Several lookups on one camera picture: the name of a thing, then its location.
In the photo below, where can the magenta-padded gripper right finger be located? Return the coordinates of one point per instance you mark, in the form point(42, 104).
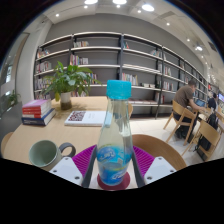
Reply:
point(160, 168)

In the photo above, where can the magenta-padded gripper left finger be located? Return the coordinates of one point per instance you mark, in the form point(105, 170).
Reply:
point(68, 170)

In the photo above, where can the clear bottle with blue cap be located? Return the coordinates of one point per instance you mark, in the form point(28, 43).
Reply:
point(115, 143)

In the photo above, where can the grey-green patterned mug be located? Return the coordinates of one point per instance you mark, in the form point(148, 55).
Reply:
point(43, 155)

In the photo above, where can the flat round red coaster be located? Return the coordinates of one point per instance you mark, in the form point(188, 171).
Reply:
point(125, 185)

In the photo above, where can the white booklet with square code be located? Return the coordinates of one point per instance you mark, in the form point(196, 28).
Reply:
point(85, 118)

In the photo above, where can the dark blue book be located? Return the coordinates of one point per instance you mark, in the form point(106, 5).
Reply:
point(41, 120)

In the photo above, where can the slatted wooden chair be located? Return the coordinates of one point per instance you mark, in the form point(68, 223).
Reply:
point(208, 133)
point(180, 111)

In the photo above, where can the black backpack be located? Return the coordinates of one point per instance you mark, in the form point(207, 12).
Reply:
point(208, 123)

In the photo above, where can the person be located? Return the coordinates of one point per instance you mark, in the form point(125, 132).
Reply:
point(212, 103)
point(183, 96)

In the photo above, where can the laptop with blue screen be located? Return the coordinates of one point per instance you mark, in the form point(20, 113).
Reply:
point(200, 102)

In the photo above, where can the green potted plant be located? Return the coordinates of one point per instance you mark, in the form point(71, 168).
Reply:
point(68, 80)

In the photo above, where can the small green plant by window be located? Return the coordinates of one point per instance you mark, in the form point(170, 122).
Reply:
point(13, 98)

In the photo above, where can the grey shelf unit with books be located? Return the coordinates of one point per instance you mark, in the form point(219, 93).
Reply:
point(133, 56)

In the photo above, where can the group of ceiling lights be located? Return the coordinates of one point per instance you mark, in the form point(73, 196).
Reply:
point(147, 7)

